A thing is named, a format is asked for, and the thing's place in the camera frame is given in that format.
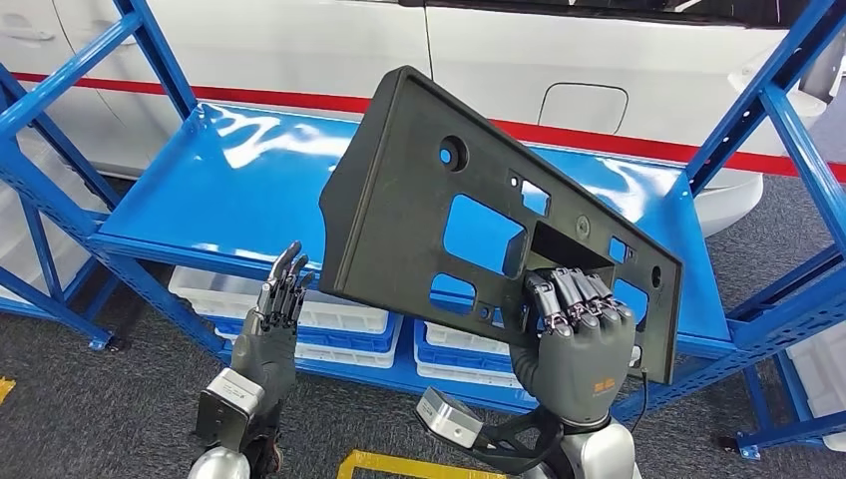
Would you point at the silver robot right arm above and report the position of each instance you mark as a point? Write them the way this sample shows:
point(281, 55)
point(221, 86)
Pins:
point(601, 449)

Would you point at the black right camera bracket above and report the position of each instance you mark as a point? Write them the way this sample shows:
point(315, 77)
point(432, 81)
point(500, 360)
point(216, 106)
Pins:
point(515, 436)

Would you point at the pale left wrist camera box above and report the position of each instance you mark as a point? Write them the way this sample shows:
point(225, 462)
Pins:
point(231, 396)

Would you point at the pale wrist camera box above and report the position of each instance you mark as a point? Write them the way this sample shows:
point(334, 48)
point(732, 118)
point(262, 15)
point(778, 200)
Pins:
point(449, 416)
point(231, 396)

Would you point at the black plastic plate part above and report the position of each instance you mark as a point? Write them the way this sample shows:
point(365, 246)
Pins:
point(396, 198)

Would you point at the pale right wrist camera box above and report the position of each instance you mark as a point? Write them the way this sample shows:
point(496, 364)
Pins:
point(449, 416)

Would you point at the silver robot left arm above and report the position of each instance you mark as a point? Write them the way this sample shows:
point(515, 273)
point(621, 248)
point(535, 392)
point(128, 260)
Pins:
point(218, 466)

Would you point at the white car with red stripe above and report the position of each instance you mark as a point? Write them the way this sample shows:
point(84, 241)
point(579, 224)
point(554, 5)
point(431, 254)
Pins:
point(496, 59)

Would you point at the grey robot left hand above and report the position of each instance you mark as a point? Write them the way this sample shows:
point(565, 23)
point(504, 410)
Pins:
point(264, 357)

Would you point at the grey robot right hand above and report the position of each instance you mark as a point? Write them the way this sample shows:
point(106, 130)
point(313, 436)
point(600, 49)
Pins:
point(581, 370)

